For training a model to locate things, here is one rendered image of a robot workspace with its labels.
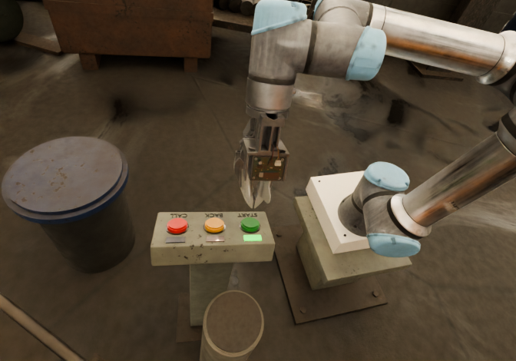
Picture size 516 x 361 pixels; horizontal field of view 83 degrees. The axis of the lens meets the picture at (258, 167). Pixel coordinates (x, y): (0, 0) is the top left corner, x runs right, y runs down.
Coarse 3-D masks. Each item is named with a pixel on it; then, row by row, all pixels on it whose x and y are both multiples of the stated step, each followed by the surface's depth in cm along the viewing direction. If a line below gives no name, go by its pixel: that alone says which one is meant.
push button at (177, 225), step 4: (172, 220) 59; (176, 220) 60; (180, 220) 60; (184, 220) 60; (168, 224) 58; (172, 224) 58; (176, 224) 58; (180, 224) 59; (184, 224) 59; (168, 228) 58; (172, 228) 58; (176, 228) 57; (180, 228) 58; (184, 228) 58; (172, 232) 58; (176, 232) 57; (180, 232) 58
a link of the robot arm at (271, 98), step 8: (248, 80) 45; (248, 88) 46; (256, 88) 44; (264, 88) 44; (272, 88) 43; (280, 88) 44; (288, 88) 45; (248, 96) 46; (256, 96) 45; (264, 96) 44; (272, 96) 44; (280, 96) 44; (288, 96) 45; (256, 104) 45; (264, 104) 45; (272, 104) 45; (280, 104) 45; (288, 104) 46; (272, 112) 46
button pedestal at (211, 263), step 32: (160, 224) 60; (192, 224) 61; (224, 224) 62; (160, 256) 55; (192, 256) 56; (224, 256) 58; (256, 256) 59; (192, 288) 75; (224, 288) 78; (192, 320) 96
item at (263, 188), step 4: (260, 180) 56; (260, 184) 57; (264, 184) 56; (268, 184) 54; (256, 188) 58; (260, 188) 57; (264, 188) 56; (268, 188) 54; (256, 192) 59; (260, 192) 57; (264, 192) 56; (268, 192) 54; (256, 196) 58; (260, 196) 58; (264, 196) 56; (268, 196) 54; (256, 200) 58; (260, 200) 58; (268, 200) 54; (256, 204) 59
